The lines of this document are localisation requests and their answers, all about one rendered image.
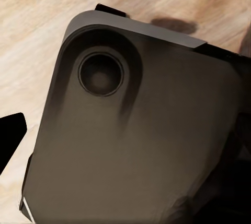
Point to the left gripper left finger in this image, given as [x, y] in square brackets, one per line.
[12, 130]

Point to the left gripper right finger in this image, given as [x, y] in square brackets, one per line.
[243, 129]

